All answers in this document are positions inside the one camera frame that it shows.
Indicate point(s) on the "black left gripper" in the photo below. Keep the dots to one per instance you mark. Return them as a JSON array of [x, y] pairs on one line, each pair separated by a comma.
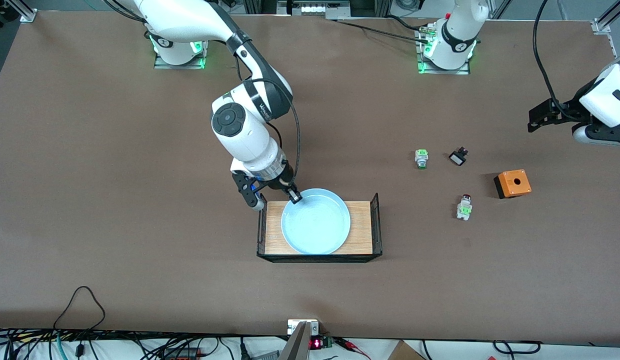
[[566, 108]]

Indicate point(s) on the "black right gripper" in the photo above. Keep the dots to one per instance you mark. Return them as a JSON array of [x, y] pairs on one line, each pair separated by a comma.
[[284, 180]]

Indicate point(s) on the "light blue round plate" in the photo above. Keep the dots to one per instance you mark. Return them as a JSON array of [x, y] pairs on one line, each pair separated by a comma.
[[317, 222]]

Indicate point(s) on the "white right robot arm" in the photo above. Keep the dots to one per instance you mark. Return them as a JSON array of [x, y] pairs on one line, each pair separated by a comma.
[[240, 135]]

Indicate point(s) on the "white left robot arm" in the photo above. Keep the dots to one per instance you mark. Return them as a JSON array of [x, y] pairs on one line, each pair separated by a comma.
[[460, 30]]

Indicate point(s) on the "black square white-faced push button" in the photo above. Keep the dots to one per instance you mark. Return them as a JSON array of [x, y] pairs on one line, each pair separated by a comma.
[[458, 159]]

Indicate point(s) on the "wooden tray with black sides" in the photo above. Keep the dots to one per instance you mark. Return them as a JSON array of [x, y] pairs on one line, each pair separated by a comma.
[[362, 240]]

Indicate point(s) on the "red digit display module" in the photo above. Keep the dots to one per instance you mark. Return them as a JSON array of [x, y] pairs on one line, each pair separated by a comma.
[[317, 343]]

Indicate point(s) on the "aluminium profile bar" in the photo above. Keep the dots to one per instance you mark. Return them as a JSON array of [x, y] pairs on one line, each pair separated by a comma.
[[296, 347]]

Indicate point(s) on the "brown cardboard piece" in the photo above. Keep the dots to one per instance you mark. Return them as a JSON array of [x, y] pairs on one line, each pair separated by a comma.
[[405, 352]]

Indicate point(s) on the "orange button enclosure box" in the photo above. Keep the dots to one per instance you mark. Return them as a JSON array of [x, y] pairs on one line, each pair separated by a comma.
[[514, 181]]

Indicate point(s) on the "aluminium corner frame profile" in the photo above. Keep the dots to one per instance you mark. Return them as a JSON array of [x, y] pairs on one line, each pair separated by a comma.
[[610, 15]]

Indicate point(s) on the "green push button switch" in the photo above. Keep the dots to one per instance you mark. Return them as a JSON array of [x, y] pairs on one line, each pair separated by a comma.
[[421, 157]]

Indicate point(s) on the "silver metal bracket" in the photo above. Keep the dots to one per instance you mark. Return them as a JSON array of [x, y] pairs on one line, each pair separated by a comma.
[[292, 326]]

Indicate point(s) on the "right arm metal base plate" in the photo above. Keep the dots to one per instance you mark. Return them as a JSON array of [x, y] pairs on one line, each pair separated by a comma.
[[180, 66]]

